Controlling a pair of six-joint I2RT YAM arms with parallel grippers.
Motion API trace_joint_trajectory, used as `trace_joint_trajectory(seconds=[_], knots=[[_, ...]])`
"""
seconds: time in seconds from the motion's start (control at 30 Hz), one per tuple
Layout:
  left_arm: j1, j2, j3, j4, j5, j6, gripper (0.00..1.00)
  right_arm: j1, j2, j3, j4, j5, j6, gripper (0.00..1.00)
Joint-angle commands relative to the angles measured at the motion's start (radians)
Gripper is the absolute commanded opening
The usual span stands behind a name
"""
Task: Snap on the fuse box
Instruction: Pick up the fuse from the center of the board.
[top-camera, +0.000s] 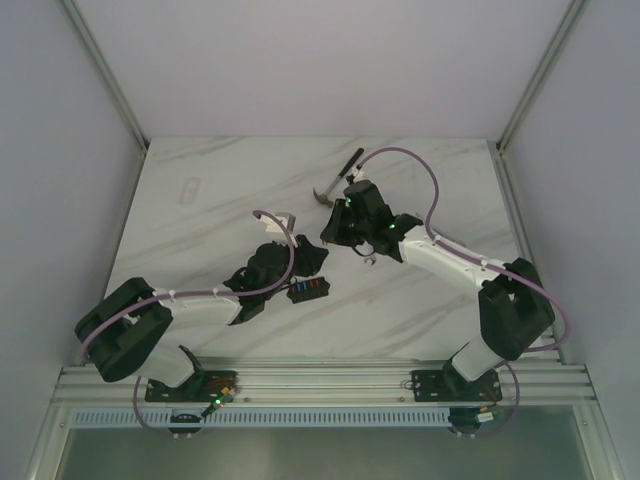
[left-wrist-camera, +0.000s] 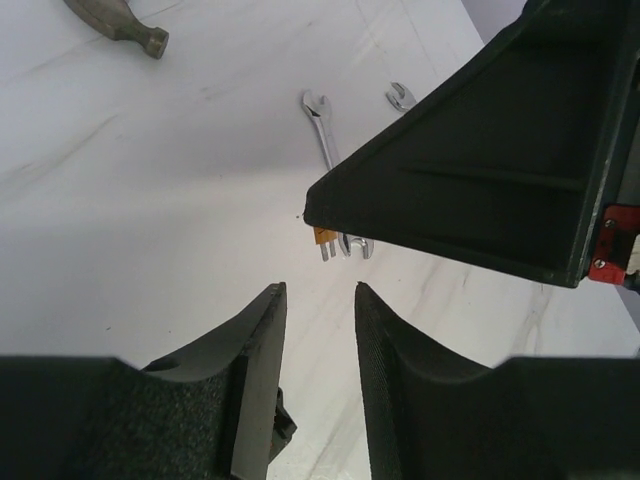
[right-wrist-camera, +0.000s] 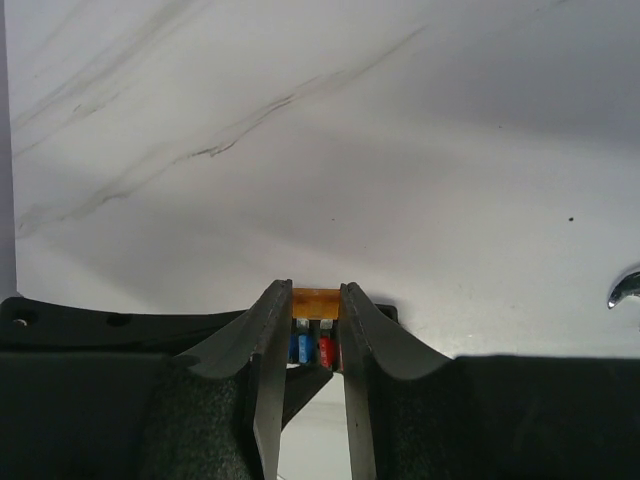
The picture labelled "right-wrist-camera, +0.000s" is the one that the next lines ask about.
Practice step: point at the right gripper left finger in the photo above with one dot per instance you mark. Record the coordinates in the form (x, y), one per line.
(118, 415)

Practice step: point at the small chrome open-end wrench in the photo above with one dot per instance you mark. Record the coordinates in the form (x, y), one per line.
(627, 286)

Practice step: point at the blue blade fuse right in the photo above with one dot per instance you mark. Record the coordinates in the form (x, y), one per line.
(301, 349)

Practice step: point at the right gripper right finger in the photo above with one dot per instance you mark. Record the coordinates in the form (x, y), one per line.
(413, 413)

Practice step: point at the black fuse box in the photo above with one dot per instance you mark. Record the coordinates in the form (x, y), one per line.
(313, 329)

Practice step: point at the orange blade fuse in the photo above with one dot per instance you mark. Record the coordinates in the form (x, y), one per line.
(310, 305)

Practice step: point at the red blade fuse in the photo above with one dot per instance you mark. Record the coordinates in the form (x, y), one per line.
(327, 353)

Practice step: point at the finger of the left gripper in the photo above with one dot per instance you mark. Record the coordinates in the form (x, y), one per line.
(30, 325)

